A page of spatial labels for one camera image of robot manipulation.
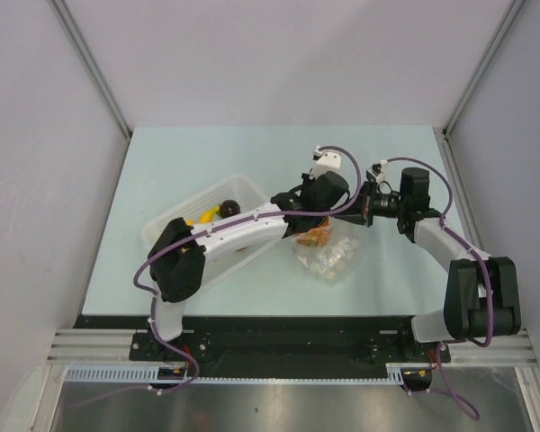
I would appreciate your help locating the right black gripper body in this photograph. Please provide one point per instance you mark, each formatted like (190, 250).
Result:
(380, 204)

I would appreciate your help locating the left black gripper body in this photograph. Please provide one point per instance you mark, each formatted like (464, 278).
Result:
(319, 221)

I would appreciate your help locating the toy pineapple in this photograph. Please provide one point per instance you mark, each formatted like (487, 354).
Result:
(315, 238)

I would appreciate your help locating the clear zip top bag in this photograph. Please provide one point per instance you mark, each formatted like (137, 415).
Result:
(330, 262)

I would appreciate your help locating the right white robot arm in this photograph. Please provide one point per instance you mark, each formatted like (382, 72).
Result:
(481, 295)

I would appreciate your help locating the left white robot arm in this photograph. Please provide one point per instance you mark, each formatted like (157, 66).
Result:
(177, 261)

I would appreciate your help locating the dark purple mangosteen toy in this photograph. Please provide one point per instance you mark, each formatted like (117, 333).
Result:
(228, 208)

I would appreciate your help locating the yellow toy banana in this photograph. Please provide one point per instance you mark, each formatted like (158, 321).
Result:
(207, 216)

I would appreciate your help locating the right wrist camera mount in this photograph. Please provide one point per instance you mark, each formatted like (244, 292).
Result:
(375, 174)

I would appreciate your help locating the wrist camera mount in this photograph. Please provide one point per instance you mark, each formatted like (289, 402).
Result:
(325, 160)
(375, 174)

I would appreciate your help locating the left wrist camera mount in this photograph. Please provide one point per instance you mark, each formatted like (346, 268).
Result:
(325, 160)

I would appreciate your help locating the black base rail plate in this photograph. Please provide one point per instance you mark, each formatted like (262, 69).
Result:
(303, 347)

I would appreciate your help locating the white cable duct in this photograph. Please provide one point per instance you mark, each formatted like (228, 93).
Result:
(169, 376)

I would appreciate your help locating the right aluminium frame post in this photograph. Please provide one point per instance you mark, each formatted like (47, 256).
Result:
(502, 31)

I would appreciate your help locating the aluminium frame post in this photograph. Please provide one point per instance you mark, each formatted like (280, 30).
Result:
(502, 31)
(77, 39)

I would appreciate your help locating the left aluminium frame post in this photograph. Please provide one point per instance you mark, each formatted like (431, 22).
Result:
(77, 39)

